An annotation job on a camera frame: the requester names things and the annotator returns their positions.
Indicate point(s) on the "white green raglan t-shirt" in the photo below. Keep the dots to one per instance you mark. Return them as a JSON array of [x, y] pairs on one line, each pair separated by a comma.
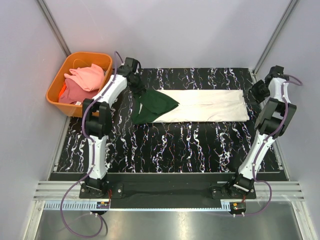
[[176, 106]]

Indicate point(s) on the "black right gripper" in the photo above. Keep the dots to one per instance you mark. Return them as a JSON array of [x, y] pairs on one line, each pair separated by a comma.
[[258, 99]]

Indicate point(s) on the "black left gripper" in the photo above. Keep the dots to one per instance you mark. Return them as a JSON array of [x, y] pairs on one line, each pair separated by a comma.
[[137, 91]]

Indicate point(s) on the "dark pink folded shirt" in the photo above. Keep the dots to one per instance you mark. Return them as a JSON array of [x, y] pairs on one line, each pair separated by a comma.
[[73, 93]]

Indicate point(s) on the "orange garment in basket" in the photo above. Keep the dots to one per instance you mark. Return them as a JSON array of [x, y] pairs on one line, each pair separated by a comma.
[[62, 90]]

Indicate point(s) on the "light pink folded shirt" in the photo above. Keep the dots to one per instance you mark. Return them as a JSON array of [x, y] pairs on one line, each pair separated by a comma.
[[88, 78]]

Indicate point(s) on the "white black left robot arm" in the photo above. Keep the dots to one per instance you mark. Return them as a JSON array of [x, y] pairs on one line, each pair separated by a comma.
[[97, 124]]

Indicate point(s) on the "orange plastic laundry basket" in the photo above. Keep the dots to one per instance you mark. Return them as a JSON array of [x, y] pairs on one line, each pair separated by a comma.
[[75, 60]]

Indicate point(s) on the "black marble pattern mat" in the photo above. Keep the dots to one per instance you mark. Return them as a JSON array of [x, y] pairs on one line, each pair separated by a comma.
[[183, 147]]

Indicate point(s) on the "aluminium rail frame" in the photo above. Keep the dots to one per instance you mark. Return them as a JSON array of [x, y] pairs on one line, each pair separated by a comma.
[[181, 44]]

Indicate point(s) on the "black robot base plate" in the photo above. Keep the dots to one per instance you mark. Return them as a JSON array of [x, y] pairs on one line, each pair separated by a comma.
[[162, 191]]

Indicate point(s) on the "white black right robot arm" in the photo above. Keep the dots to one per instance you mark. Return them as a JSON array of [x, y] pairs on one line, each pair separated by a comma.
[[271, 123]]

